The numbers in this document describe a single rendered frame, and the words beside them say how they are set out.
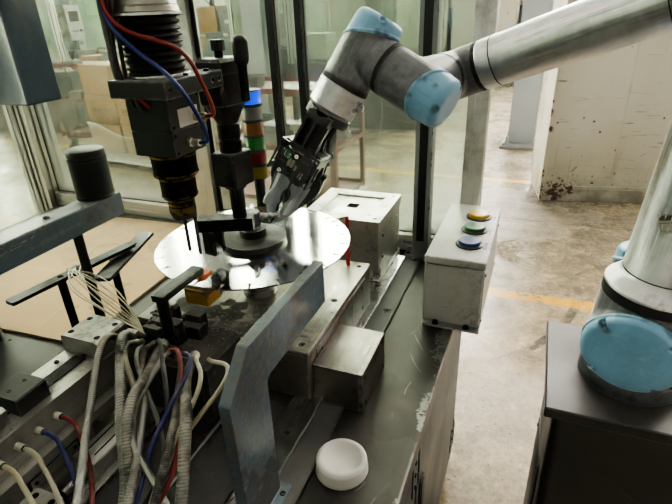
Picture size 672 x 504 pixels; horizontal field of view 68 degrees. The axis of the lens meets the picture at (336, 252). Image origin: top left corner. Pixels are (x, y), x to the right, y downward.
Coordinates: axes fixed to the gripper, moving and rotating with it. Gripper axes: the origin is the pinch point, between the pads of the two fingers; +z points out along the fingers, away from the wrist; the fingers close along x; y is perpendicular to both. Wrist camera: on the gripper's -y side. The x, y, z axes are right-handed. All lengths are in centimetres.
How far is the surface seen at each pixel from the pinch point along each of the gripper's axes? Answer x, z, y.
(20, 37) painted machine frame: -28.2, -12.6, 30.3
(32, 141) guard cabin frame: -90, 44, -52
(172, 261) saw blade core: -8.7, 11.9, 11.5
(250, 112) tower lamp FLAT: -19.7, -8.1, -21.0
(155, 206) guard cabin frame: -45, 39, -52
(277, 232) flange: 1.8, 2.3, 0.6
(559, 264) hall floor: 106, 10, -202
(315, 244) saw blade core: 8.6, -0.2, 1.9
